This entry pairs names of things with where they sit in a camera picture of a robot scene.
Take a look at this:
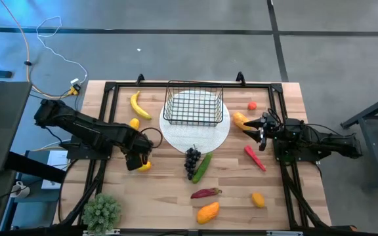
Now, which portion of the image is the orange floor cable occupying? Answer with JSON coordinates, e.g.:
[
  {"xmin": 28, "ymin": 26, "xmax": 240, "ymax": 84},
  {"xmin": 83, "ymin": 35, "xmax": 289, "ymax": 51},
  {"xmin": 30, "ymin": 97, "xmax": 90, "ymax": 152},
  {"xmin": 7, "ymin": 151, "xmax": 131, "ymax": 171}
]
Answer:
[{"xmin": 0, "ymin": 0, "xmax": 75, "ymax": 99}]

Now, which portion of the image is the dark purple grape bunch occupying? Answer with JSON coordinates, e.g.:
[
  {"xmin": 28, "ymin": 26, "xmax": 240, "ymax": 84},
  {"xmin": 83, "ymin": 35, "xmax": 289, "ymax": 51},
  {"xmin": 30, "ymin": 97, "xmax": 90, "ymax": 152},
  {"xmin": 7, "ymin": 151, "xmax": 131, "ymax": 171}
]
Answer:
[{"xmin": 184, "ymin": 146, "xmax": 202, "ymax": 181}]

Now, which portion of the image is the dark grey workbench frame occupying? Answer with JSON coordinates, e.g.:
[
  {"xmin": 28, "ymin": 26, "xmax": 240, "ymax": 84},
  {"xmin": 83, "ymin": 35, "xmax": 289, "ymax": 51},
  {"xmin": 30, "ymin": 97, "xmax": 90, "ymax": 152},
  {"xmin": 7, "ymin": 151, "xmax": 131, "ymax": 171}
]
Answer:
[{"xmin": 341, "ymin": 88, "xmax": 378, "ymax": 189}]

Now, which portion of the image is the black aluminium table frame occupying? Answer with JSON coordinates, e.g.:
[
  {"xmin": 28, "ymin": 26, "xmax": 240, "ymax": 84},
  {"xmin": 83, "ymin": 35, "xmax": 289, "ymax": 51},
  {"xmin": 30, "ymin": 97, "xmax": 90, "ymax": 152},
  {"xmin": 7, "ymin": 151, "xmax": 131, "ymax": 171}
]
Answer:
[{"xmin": 57, "ymin": 71, "xmax": 357, "ymax": 236}]

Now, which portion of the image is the small yellow-orange mango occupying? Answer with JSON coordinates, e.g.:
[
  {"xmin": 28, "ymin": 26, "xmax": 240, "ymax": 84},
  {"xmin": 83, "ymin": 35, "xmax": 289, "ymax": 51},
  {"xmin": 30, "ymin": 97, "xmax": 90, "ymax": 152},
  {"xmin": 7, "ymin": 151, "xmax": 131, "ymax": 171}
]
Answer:
[{"xmin": 251, "ymin": 192, "xmax": 266, "ymax": 208}]

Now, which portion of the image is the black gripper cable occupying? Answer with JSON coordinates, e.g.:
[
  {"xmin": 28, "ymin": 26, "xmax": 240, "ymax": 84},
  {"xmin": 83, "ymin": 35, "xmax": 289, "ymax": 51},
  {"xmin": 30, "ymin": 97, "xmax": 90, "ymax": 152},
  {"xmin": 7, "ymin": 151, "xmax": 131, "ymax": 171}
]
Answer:
[
  {"xmin": 138, "ymin": 127, "xmax": 163, "ymax": 149},
  {"xmin": 267, "ymin": 108, "xmax": 284, "ymax": 124}
]

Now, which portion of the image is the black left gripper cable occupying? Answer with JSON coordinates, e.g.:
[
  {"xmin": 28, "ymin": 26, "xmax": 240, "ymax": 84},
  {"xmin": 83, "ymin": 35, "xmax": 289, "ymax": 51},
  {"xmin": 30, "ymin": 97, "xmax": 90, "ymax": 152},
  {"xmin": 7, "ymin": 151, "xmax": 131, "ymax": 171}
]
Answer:
[{"xmin": 138, "ymin": 127, "xmax": 163, "ymax": 149}]

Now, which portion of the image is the yellow-green mango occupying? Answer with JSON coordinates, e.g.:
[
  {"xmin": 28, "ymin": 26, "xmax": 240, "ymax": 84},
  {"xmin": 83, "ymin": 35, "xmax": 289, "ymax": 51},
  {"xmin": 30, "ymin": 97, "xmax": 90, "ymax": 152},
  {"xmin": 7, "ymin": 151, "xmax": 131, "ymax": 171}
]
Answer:
[{"xmin": 129, "ymin": 90, "xmax": 153, "ymax": 121}]

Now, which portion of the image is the white round plate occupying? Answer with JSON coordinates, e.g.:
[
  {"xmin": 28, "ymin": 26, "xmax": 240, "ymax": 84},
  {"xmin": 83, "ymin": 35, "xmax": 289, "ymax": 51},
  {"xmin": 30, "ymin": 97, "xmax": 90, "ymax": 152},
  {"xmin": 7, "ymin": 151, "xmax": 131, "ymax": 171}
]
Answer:
[{"xmin": 159, "ymin": 90, "xmax": 232, "ymax": 154}]

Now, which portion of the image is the white paper box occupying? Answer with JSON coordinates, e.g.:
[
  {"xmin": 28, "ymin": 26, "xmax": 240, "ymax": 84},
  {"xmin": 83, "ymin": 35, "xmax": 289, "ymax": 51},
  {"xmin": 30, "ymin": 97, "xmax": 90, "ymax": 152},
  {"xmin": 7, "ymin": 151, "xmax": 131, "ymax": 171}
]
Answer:
[{"xmin": 41, "ymin": 149, "xmax": 70, "ymax": 190}]

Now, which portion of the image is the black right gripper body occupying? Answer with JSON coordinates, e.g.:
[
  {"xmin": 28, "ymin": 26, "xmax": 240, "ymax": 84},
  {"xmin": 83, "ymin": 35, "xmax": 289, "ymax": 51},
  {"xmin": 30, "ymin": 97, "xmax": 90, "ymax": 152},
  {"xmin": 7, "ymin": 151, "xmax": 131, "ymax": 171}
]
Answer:
[{"xmin": 263, "ymin": 113, "xmax": 284, "ymax": 144}]

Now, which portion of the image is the black desk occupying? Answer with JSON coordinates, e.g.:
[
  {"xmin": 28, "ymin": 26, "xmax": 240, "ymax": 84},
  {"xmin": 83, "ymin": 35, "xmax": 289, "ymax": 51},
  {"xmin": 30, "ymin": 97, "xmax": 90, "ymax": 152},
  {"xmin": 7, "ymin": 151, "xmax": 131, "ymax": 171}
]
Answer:
[{"xmin": 0, "ymin": 81, "xmax": 33, "ymax": 176}]

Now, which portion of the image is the green artificial plant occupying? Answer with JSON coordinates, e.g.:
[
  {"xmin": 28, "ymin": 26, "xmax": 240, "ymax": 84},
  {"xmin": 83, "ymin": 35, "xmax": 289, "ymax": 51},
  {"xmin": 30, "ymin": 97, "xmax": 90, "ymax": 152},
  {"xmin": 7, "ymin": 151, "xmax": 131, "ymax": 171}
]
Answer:
[{"xmin": 81, "ymin": 193, "xmax": 123, "ymax": 235}]

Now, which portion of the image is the dark red pepper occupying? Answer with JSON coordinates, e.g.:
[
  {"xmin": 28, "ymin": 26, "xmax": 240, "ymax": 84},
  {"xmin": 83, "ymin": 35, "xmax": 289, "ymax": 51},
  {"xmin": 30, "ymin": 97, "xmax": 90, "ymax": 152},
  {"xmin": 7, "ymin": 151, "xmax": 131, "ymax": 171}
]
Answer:
[{"xmin": 190, "ymin": 187, "xmax": 223, "ymax": 200}]

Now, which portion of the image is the white mug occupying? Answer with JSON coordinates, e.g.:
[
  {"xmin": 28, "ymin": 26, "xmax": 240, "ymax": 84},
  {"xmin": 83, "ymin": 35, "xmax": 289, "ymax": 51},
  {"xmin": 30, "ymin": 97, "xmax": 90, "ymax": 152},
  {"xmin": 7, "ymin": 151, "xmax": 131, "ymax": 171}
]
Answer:
[{"xmin": 10, "ymin": 180, "xmax": 32, "ymax": 199}]

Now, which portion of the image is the green cucumber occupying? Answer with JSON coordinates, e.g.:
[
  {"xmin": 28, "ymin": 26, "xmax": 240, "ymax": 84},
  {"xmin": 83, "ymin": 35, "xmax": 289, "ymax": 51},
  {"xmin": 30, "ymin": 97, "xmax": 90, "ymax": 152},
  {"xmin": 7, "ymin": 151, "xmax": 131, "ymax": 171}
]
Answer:
[{"xmin": 191, "ymin": 151, "xmax": 214, "ymax": 184}]

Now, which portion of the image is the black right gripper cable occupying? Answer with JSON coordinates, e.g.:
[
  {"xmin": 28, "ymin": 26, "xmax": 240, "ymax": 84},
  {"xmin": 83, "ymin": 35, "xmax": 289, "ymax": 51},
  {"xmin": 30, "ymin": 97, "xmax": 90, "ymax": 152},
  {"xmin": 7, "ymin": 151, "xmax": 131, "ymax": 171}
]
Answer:
[{"xmin": 267, "ymin": 108, "xmax": 284, "ymax": 124}]

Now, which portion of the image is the black wire basket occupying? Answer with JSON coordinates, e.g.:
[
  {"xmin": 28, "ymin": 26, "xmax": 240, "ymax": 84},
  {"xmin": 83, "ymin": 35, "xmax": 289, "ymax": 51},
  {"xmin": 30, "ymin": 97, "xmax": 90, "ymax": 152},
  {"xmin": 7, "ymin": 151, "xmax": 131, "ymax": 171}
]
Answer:
[{"xmin": 162, "ymin": 80, "xmax": 224, "ymax": 127}]

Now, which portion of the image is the bright red long pepper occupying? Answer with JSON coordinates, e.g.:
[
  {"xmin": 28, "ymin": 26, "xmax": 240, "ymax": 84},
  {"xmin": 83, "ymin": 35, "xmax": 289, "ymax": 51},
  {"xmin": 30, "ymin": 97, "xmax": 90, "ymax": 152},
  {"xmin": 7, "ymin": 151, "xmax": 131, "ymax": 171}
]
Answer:
[{"xmin": 243, "ymin": 145, "xmax": 267, "ymax": 172}]

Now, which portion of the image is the large orange papaya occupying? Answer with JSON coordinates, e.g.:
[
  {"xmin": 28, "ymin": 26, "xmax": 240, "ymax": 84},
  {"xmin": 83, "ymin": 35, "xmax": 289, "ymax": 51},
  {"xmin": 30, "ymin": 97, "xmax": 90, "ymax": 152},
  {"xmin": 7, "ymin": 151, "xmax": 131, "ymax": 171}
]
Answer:
[{"xmin": 196, "ymin": 201, "xmax": 221, "ymax": 226}]

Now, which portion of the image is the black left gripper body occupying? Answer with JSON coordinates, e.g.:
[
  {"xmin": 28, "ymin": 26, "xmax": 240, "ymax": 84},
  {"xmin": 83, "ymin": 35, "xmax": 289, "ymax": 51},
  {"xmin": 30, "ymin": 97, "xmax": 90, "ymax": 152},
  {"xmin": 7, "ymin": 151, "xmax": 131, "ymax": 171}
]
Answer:
[{"xmin": 125, "ymin": 136, "xmax": 154, "ymax": 172}]

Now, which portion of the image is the white and yellow power plug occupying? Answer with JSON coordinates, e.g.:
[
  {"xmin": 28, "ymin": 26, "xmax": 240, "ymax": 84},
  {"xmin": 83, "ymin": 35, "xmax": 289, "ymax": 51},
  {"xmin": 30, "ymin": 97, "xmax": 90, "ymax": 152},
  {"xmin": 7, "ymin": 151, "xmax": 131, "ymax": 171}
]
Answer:
[{"xmin": 68, "ymin": 77, "xmax": 82, "ymax": 96}]

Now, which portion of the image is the white floor cable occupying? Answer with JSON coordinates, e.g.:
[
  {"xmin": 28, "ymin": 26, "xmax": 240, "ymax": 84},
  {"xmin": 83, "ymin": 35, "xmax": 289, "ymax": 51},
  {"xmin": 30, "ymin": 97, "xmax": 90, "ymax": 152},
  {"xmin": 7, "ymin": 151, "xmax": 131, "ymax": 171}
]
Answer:
[{"xmin": 36, "ymin": 15, "xmax": 89, "ymax": 85}]

